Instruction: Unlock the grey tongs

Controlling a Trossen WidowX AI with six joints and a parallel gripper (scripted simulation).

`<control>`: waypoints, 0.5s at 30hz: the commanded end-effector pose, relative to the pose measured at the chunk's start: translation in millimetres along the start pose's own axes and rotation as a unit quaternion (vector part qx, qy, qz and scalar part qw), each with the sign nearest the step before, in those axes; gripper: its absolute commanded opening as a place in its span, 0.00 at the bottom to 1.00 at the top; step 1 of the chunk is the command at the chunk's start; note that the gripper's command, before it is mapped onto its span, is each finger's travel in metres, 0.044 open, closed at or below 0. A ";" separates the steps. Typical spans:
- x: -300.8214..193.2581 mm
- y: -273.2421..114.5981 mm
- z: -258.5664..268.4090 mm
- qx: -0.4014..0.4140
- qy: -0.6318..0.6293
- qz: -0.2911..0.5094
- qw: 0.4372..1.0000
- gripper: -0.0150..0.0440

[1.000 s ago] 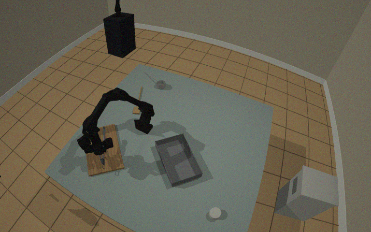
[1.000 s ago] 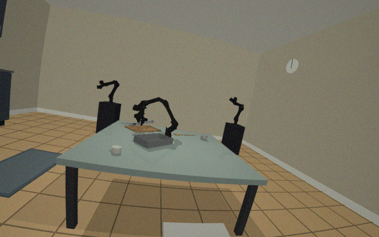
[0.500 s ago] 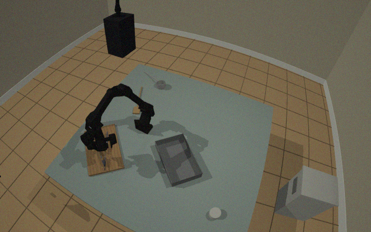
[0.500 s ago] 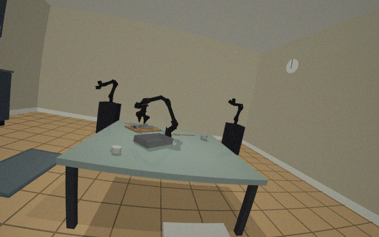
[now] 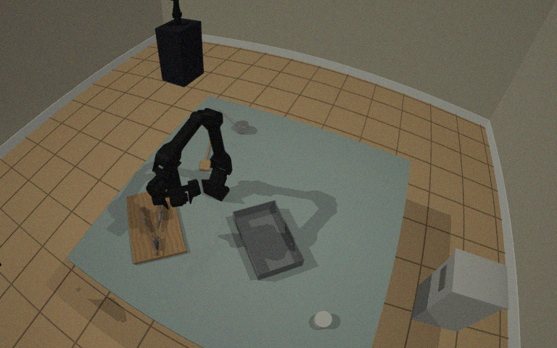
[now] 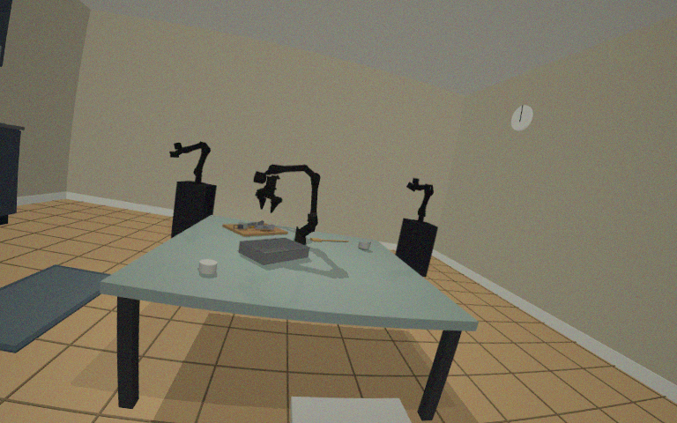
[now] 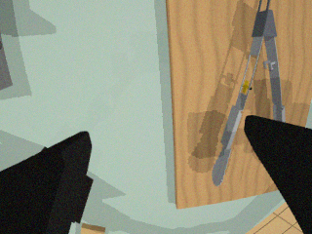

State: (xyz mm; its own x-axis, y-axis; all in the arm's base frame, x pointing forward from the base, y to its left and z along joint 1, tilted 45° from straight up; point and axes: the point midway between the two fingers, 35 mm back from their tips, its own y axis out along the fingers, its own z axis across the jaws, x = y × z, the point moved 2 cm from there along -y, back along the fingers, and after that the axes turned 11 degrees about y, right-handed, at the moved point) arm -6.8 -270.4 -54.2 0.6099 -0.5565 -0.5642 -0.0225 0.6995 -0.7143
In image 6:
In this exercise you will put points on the light brown wooden board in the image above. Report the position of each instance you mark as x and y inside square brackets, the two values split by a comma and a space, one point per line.
[254, 232]

